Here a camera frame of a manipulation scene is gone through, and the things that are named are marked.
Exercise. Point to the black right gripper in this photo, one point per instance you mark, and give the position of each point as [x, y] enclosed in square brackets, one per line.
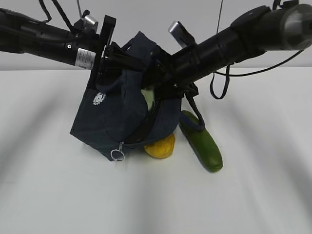
[160, 78]

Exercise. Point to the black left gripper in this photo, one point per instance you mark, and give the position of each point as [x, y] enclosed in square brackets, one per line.
[118, 57]

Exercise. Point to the glass container with green lid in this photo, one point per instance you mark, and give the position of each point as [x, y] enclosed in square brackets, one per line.
[149, 96]

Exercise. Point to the dark blue fabric lunch bag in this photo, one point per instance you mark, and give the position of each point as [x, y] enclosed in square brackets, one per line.
[113, 117]

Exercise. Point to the yellow pear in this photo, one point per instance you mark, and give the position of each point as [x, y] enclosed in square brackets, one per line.
[162, 148]

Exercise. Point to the green cucumber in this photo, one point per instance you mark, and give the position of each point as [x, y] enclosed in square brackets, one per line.
[201, 142]

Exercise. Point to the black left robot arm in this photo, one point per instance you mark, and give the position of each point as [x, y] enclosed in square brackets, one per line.
[81, 46]

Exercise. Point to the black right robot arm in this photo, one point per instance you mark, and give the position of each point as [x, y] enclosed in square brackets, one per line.
[252, 34]

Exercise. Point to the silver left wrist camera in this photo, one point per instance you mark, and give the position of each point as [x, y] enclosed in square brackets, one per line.
[86, 22]

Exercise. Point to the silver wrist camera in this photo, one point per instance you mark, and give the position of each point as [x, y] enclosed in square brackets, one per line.
[86, 22]
[180, 34]

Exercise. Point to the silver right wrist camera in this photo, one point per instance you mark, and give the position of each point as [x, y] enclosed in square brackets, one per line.
[180, 34]

